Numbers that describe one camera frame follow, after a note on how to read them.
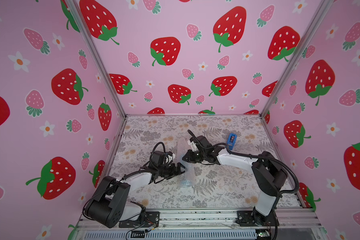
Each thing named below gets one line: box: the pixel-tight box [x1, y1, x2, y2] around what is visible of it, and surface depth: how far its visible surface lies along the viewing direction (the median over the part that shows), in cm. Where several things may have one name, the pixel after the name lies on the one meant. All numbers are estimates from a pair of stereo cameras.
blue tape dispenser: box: [227, 133, 238, 151], surface depth 103 cm
